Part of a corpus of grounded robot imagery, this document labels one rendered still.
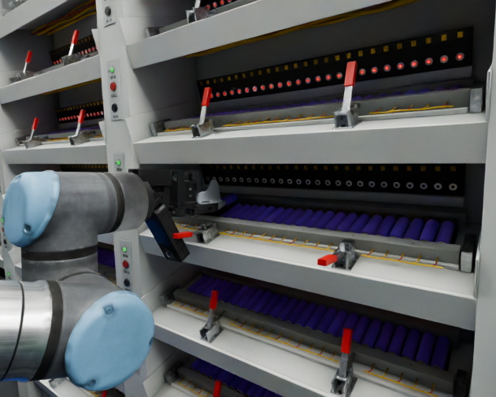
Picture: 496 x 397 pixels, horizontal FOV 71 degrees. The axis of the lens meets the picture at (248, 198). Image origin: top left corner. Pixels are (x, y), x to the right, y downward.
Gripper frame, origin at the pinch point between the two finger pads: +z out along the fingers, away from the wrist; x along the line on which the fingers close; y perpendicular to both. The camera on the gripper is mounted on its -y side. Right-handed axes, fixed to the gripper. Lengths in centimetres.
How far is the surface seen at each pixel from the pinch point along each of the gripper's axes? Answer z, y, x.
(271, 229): -3.9, -2.7, -15.8
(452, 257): -3.8, -3.2, -42.7
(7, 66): -7, 40, 85
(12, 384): -1, -79, 105
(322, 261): -14.1, -3.9, -29.8
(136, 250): -8.1, -10.4, 15.7
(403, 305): -7.5, -9.4, -38.0
